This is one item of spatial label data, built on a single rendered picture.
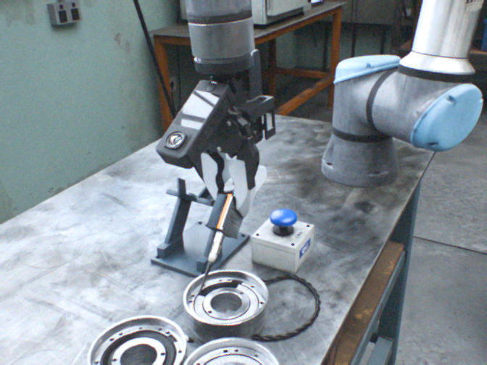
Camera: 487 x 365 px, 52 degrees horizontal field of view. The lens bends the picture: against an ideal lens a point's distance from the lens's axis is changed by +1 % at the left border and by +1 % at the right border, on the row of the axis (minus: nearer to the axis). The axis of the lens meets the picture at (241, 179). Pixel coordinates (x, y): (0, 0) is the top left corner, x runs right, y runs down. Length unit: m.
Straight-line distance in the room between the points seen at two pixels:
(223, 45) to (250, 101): 0.10
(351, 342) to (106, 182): 0.57
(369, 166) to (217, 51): 0.48
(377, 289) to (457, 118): 0.44
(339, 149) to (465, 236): 1.54
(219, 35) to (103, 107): 2.18
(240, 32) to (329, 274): 0.36
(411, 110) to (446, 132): 0.06
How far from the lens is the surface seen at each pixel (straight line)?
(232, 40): 0.58
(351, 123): 0.95
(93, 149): 2.72
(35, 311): 0.73
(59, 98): 2.53
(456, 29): 0.85
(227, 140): 0.61
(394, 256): 1.24
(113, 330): 0.62
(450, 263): 2.25
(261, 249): 0.73
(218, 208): 0.65
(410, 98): 0.85
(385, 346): 1.46
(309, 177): 1.01
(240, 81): 0.62
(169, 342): 0.60
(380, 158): 0.98
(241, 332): 0.60
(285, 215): 0.72
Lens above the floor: 1.24
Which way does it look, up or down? 26 degrees down
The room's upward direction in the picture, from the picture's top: 2 degrees counter-clockwise
